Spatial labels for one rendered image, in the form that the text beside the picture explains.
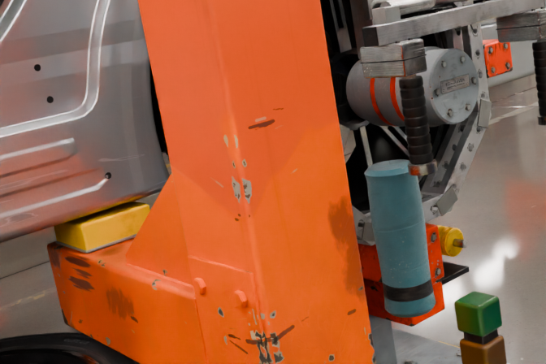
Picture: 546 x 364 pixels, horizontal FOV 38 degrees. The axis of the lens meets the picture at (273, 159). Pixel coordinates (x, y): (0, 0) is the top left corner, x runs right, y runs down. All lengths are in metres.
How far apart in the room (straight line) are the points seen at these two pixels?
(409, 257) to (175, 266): 0.42
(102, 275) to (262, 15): 0.58
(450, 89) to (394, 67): 0.20
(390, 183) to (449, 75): 0.21
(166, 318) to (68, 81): 0.45
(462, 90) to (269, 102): 0.56
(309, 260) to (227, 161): 0.16
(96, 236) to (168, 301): 0.29
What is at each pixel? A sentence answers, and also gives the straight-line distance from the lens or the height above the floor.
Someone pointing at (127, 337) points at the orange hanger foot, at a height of 0.56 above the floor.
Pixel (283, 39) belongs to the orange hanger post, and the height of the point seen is 1.00.
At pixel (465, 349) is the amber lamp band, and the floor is 0.60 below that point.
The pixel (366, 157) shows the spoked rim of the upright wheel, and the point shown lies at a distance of 1.59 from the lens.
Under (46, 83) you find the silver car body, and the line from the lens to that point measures 1.38.
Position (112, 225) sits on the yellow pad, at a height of 0.71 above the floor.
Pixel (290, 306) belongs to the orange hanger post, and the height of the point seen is 0.69.
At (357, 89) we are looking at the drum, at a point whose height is 0.86.
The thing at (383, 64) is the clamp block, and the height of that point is 0.92.
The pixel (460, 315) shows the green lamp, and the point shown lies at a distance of 0.99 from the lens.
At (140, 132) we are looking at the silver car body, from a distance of 1.42.
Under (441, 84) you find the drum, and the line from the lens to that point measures 1.37.
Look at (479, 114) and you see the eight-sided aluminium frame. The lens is 1.68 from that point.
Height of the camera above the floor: 1.04
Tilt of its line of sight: 11 degrees down
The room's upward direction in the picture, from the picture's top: 10 degrees counter-clockwise
